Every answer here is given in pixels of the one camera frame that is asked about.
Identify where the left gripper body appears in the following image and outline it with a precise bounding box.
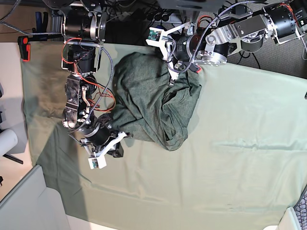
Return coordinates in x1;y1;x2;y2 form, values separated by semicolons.
174;34;228;66

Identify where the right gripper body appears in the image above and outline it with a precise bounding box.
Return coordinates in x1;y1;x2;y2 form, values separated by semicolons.
79;123;118;147

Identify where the green T-shirt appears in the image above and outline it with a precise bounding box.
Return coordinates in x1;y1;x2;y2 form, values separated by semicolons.
112;52;202;151

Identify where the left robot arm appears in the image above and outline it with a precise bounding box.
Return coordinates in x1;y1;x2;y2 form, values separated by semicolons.
169;0;307;70

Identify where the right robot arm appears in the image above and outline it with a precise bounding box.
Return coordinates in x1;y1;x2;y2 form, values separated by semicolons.
44;0;123;158

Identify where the blue orange clamp at centre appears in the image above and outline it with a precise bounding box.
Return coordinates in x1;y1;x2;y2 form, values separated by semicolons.
155;24;201;73

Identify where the white cylinder on stand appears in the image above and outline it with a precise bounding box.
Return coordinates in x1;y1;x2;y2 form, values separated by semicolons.
0;129;18;157

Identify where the light green table cloth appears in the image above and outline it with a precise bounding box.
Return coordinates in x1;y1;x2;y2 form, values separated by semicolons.
21;42;307;230

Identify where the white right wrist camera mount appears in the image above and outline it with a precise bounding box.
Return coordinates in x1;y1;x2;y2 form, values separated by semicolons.
83;131;132;169

